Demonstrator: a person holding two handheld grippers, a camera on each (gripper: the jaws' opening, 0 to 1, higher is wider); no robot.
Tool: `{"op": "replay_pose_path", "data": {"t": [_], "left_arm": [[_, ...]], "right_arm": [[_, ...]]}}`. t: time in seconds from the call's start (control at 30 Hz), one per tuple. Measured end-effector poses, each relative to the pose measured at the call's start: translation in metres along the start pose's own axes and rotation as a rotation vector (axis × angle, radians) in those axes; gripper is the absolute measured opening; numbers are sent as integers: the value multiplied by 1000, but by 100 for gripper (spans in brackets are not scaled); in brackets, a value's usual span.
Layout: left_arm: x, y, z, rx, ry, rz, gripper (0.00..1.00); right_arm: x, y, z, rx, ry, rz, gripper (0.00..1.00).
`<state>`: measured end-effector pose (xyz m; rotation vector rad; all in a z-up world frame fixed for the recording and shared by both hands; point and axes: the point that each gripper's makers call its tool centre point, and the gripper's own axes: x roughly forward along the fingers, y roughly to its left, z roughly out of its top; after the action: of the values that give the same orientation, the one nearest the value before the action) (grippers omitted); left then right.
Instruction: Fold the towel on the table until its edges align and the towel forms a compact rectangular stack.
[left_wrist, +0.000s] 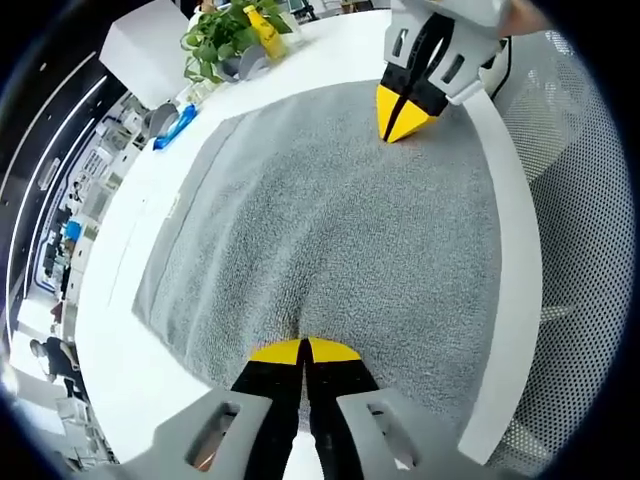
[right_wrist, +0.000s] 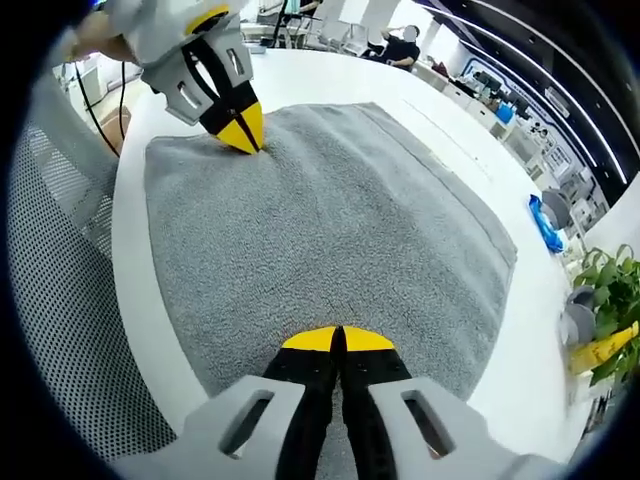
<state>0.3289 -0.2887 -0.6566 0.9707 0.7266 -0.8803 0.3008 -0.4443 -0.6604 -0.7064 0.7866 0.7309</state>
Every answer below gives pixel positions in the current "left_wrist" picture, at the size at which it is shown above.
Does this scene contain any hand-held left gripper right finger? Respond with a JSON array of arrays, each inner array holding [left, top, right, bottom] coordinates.
[[305, 337, 481, 480]]

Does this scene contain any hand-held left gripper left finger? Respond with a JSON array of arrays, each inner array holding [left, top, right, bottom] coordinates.
[[114, 338, 307, 480]]

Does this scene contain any grey towel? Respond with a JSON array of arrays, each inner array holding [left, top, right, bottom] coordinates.
[[132, 79, 501, 431]]

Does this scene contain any person's right hand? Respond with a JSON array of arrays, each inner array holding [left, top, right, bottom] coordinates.
[[497, 0, 554, 39]]

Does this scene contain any yellow bottle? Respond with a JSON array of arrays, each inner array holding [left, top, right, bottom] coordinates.
[[242, 3, 289, 62]]

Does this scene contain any grey rounded object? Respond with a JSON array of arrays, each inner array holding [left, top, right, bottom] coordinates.
[[219, 43, 271, 84], [144, 102, 180, 139]]

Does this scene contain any grey mesh office chair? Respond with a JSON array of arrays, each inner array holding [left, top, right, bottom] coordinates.
[[469, 29, 636, 476]]

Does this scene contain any white table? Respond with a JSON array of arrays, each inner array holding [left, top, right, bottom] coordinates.
[[73, 7, 545, 467]]

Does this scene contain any green potted plant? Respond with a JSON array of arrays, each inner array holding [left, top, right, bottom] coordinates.
[[180, 0, 296, 86]]

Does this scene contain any blue wipes packet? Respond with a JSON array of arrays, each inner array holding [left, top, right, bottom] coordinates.
[[152, 102, 199, 151]]

